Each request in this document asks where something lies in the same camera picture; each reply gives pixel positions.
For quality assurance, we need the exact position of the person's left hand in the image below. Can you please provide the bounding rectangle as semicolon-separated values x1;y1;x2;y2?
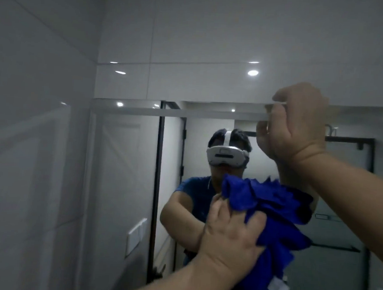
198;193;270;281

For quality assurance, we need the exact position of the person's right hand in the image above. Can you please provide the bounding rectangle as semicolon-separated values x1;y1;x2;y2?
263;79;333;167

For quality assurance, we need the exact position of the blue cleaning cloth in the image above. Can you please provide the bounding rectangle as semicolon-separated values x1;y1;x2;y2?
214;173;318;290

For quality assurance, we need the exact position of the wall mirror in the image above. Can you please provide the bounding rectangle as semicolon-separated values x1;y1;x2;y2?
77;86;383;290

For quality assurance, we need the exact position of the person's right forearm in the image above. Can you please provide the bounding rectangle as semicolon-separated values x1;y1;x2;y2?
283;147;383;271

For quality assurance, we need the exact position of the person's left forearm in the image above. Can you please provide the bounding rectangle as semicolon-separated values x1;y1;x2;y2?
116;248;238;290

